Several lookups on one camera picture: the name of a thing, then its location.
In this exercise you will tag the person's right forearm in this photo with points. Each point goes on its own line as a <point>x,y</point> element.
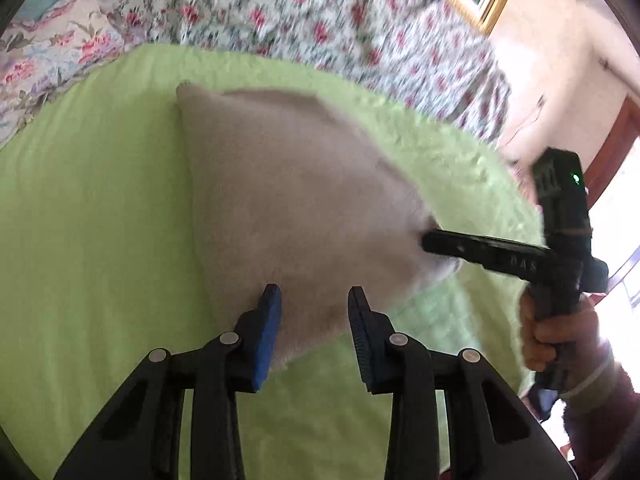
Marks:
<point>605,405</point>

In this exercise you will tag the beige knit sweater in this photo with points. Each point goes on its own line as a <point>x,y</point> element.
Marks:
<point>280,200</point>

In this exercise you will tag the brown wooden door frame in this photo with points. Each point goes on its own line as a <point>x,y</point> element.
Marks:
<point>612,150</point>

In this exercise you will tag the person's right hand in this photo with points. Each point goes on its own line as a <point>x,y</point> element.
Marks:
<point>537,345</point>

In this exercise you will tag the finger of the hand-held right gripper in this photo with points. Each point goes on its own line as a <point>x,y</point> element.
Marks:
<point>490,252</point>

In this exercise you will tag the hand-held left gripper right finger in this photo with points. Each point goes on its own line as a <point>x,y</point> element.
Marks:
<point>365,345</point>

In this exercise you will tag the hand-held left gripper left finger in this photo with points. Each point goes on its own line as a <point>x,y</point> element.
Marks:
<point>265,345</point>

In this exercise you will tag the pastel floral pillow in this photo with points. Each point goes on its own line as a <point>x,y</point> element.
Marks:
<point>55,50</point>

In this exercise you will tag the white red-flowered quilt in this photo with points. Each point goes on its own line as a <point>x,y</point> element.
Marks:
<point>300,5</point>

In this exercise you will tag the green bed sheet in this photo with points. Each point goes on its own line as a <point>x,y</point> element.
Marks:
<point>100,210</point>

